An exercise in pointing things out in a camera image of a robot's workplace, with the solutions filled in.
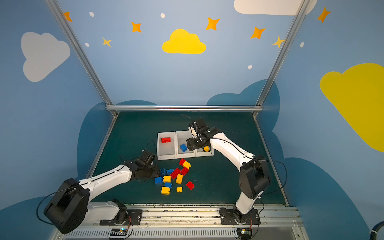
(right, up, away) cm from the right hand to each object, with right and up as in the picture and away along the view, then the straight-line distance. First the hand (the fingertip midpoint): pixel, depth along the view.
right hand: (194, 142), depth 87 cm
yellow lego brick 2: (-9, -22, +1) cm, 24 cm away
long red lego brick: (-11, -19, +2) cm, 22 cm away
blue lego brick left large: (-20, -21, -3) cm, 30 cm away
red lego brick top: (-7, -13, +6) cm, 16 cm away
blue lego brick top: (-7, -5, +12) cm, 15 cm away
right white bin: (+4, -7, +7) cm, 10 cm away
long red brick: (-18, +1, +16) cm, 24 cm away
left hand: (-22, -18, +1) cm, 28 cm away
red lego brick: (-2, -25, -1) cm, 25 cm away
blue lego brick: (-18, -17, +1) cm, 25 cm away
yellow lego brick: (-5, -14, +4) cm, 15 cm away
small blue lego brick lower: (-15, -24, -3) cm, 28 cm away
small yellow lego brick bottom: (-8, -26, -4) cm, 27 cm away
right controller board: (+26, -44, -13) cm, 53 cm away
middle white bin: (-9, +2, +17) cm, 20 cm away
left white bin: (-19, -7, +14) cm, 24 cm away
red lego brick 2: (-6, -18, +3) cm, 19 cm away
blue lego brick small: (-14, -18, +2) cm, 23 cm away
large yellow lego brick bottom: (-16, -26, -6) cm, 31 cm away
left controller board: (-38, -43, -13) cm, 59 cm away
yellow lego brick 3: (-16, -21, -2) cm, 26 cm away
